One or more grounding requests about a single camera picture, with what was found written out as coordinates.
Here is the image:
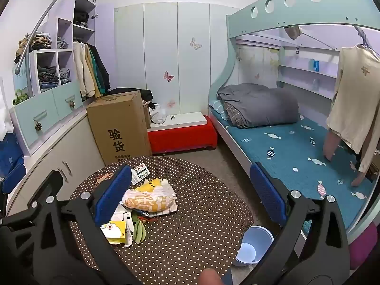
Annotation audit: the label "black clothes heap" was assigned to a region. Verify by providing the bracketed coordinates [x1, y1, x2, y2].
[108, 87, 153, 109]

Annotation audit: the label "yellow and white box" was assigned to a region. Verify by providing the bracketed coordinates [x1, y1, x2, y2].
[100, 220, 128, 245]

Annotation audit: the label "shelf unit with blue drawers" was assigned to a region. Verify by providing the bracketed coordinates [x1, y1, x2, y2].
[12, 0, 98, 155]

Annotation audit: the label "tall cardboard box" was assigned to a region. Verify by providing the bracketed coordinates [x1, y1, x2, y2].
[86, 90, 152, 167]

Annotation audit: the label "dark bundle of clothes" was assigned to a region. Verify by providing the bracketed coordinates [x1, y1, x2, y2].
[74, 11, 90, 27]

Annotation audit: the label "red packet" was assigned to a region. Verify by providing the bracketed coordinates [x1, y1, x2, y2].
[95, 172, 116, 185]

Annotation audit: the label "grey duvet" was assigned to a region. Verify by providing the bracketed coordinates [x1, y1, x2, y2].
[217, 83, 300, 129]

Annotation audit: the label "striped pillow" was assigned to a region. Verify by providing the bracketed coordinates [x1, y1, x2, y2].
[208, 99, 229, 122]

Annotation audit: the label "green pods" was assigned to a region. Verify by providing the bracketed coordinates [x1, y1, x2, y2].
[133, 220, 147, 243]

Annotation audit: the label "red ottoman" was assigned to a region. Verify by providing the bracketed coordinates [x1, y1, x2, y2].
[147, 116, 218, 155]

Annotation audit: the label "person's right hand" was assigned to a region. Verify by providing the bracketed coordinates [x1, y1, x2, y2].
[197, 269, 223, 285]

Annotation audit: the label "cream hanging jacket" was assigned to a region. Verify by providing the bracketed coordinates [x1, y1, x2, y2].
[73, 42, 101, 98]

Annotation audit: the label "magenta stool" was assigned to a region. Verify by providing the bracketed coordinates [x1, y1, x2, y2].
[349, 223, 378, 271]

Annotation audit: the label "light blue trash bin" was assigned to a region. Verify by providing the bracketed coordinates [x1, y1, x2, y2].
[232, 225, 274, 267]

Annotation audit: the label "beige hanging object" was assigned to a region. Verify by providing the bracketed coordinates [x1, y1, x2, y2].
[283, 25, 302, 40]

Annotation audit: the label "brown polka-dot tablecloth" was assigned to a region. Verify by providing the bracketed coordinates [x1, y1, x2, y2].
[68, 156, 255, 285]

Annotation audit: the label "clothes hanger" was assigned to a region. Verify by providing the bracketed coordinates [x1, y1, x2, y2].
[353, 25, 380, 57]

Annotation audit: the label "cream hanging sweater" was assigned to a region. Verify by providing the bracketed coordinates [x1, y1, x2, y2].
[323, 45, 380, 187]

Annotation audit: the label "small green plant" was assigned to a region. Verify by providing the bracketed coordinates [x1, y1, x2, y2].
[12, 89, 29, 106]

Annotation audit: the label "light blue bunk bed frame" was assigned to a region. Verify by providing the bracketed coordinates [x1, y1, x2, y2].
[208, 0, 380, 244]

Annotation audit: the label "orange and white plastic bag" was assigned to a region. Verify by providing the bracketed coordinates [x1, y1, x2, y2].
[122, 184, 177, 211]

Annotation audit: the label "green hanging garment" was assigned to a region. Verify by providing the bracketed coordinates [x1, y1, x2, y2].
[89, 46, 105, 94]

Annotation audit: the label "dark folded clothes pile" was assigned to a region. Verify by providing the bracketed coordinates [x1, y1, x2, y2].
[37, 65, 60, 91]

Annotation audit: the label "curved metal rail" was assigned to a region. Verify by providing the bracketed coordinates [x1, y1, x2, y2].
[15, 0, 101, 75]

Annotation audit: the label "white barcode paper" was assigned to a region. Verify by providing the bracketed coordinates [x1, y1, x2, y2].
[114, 203, 135, 247]

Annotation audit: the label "white box with green label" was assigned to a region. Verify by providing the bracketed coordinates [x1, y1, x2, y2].
[131, 163, 150, 185]

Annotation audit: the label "yellow wrapper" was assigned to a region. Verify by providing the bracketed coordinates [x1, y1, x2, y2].
[135, 178, 167, 195]

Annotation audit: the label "khaki clothes pile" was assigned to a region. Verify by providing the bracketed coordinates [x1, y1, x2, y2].
[16, 33, 53, 57]

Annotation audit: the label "blue printed bed sheet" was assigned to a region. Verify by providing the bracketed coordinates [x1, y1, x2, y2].
[214, 114, 377, 232]

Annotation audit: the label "white board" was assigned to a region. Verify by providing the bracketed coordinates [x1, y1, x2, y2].
[148, 112, 208, 131]

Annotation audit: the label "white wardrobe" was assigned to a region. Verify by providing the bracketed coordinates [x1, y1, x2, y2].
[114, 2, 239, 122]

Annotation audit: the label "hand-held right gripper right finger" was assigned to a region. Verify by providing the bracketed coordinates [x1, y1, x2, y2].
[243, 162, 351, 285]

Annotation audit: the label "white low cabinet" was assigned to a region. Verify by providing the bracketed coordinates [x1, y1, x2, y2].
[6, 107, 106, 214]

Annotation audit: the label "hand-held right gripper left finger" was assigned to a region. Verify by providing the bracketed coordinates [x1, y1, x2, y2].
[18, 165, 133, 285]

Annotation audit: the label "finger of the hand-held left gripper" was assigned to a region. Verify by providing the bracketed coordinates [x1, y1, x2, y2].
[0, 171, 63, 226]
[0, 165, 27, 214]

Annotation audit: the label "black hanging garment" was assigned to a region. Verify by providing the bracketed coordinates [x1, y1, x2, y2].
[94, 44, 111, 93]

